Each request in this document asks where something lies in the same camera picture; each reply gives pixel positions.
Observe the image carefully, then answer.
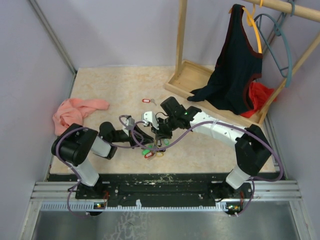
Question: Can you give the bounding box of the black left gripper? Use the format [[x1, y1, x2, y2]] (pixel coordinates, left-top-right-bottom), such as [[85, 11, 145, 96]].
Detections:
[[111, 123, 154, 149]]

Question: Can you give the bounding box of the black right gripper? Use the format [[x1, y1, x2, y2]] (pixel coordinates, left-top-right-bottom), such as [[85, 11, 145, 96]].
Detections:
[[151, 115, 179, 140]]

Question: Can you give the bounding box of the large keyring with coloured tags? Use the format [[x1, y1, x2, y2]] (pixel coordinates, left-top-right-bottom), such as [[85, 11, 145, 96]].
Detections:
[[141, 138, 170, 159]]

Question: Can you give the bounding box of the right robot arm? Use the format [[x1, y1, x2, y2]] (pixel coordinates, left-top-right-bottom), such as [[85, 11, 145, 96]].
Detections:
[[151, 96, 271, 198]]

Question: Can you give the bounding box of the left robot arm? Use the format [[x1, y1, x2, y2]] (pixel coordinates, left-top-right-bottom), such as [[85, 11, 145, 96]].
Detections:
[[51, 121, 138, 199]]

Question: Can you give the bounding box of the key with red tag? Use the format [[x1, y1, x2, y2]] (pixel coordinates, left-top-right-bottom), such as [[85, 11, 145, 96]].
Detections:
[[141, 98, 157, 105]]

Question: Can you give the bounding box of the wooden clothes rack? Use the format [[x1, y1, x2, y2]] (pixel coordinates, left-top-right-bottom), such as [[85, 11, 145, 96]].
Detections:
[[164, 0, 320, 126]]

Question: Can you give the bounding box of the pink crumpled cloth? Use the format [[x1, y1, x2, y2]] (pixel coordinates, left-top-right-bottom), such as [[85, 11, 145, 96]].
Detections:
[[52, 98, 110, 136]]

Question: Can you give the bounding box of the red cloth in rack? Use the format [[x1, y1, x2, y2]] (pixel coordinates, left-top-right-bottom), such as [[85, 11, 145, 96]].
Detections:
[[240, 82, 275, 118]]

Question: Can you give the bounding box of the dark navy tank top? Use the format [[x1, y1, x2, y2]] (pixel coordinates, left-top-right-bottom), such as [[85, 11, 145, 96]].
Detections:
[[187, 4, 263, 118]]

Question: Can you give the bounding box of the yellow clothes hanger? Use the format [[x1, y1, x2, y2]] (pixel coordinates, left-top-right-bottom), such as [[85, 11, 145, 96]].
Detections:
[[242, 3, 262, 54]]

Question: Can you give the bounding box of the blue-grey clothes hanger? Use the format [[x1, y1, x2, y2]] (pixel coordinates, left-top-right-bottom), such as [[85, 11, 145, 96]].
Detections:
[[254, 12, 293, 88]]

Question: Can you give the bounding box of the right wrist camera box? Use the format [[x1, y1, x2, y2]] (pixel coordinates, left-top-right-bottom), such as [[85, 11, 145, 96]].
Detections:
[[141, 111, 159, 130]]

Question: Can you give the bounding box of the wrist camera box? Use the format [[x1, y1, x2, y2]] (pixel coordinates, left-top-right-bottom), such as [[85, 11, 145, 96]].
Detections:
[[141, 111, 159, 130], [122, 115, 135, 131]]

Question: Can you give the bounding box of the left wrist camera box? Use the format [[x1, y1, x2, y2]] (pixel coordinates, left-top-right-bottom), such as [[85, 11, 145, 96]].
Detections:
[[122, 115, 135, 131]]

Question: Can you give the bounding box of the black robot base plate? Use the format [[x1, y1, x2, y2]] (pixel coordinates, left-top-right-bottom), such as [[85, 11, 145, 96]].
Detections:
[[74, 170, 253, 216]]

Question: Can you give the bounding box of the grey wall corner rail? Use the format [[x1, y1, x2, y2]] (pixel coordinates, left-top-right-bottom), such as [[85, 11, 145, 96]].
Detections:
[[26, 0, 77, 75]]

